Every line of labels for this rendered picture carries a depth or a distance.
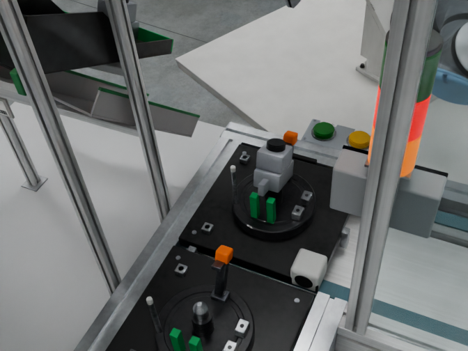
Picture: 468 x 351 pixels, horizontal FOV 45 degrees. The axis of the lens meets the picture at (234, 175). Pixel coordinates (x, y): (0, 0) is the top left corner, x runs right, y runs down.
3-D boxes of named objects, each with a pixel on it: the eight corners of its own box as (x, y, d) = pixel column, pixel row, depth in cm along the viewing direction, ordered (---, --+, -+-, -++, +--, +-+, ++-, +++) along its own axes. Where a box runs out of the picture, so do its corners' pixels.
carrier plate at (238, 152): (239, 150, 109) (239, 143, 108) (362, 184, 101) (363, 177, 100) (179, 244, 95) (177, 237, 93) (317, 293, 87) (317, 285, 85)
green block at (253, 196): (253, 212, 93) (252, 191, 90) (260, 214, 93) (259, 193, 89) (250, 216, 93) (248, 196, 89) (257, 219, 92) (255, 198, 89)
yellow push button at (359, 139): (351, 135, 110) (352, 127, 108) (372, 141, 108) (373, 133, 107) (345, 149, 107) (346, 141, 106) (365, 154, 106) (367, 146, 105)
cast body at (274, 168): (268, 168, 95) (271, 131, 91) (292, 175, 93) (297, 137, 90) (247, 192, 88) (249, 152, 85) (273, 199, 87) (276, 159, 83)
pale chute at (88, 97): (139, 114, 113) (147, 92, 112) (191, 138, 107) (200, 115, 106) (30, 88, 88) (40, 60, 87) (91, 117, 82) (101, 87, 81)
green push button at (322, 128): (317, 127, 112) (317, 119, 111) (336, 131, 111) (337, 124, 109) (310, 140, 110) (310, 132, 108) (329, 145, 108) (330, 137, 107)
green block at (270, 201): (269, 216, 92) (268, 196, 89) (276, 219, 92) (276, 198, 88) (266, 221, 92) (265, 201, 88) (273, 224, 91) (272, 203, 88)
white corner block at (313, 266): (299, 261, 91) (300, 246, 88) (326, 270, 89) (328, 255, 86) (289, 284, 88) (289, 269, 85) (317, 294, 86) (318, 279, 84)
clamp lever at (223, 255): (216, 287, 83) (221, 243, 80) (229, 292, 82) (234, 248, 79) (205, 301, 80) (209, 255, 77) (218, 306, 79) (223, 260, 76)
